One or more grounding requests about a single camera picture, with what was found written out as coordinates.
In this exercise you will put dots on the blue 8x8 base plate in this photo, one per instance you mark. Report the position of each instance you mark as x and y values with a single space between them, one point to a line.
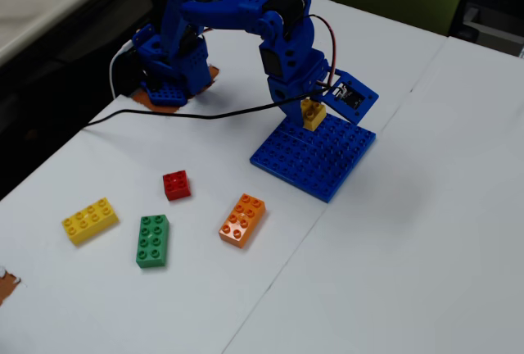
303 161

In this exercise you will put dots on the green 2x4 brick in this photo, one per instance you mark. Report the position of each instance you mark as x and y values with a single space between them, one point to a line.
152 243

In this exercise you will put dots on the grey storage unit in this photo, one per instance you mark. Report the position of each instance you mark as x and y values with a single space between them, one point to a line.
495 30

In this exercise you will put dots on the yellow 2x4 brick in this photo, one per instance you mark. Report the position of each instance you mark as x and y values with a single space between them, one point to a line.
90 223

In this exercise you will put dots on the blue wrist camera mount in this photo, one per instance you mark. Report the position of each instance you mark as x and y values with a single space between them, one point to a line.
360 104

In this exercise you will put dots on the red 2x2 brick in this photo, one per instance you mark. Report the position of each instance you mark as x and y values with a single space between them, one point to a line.
177 186

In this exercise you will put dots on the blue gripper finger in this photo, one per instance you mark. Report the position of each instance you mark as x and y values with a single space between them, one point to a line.
291 110

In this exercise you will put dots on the orange 2x4 brick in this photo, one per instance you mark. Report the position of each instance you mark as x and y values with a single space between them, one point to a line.
241 223

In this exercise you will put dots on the brown tape patch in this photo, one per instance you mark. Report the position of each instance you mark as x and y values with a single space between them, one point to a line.
163 109
6 286

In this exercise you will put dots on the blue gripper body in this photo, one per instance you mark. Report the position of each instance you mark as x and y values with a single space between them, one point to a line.
283 93

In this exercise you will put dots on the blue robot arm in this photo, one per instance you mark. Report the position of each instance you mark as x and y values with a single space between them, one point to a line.
229 10

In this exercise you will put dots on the yellow 2x2 brick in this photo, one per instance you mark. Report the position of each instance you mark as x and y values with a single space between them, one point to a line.
313 121

